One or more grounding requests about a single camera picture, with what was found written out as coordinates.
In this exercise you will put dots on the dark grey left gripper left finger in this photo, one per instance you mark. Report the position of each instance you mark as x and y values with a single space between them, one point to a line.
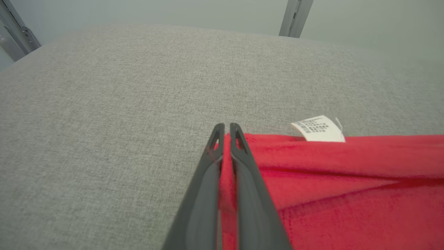
203 208

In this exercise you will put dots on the grey slotted metal rail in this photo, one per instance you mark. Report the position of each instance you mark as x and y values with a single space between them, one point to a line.
17 31

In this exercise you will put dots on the grey fabric sofa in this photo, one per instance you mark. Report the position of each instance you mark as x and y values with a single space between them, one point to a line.
104 139

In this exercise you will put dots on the grey double metal post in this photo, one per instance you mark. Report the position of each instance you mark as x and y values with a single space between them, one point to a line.
296 17

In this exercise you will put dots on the plain red garment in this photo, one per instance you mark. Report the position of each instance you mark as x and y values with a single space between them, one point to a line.
347 194

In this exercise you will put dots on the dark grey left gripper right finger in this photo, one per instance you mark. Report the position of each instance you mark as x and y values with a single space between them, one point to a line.
253 208

